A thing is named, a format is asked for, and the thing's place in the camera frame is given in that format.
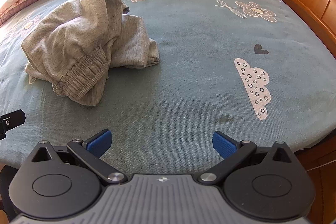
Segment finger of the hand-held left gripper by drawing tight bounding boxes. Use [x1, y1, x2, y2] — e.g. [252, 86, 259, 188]
[0, 110, 26, 140]

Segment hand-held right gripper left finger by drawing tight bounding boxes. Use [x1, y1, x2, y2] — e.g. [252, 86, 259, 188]
[31, 129, 128, 186]

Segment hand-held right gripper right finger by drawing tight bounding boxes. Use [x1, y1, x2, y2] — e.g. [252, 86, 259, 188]
[197, 131, 300, 185]

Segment grey pants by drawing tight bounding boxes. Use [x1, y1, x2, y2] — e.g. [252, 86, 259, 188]
[21, 0, 160, 107]

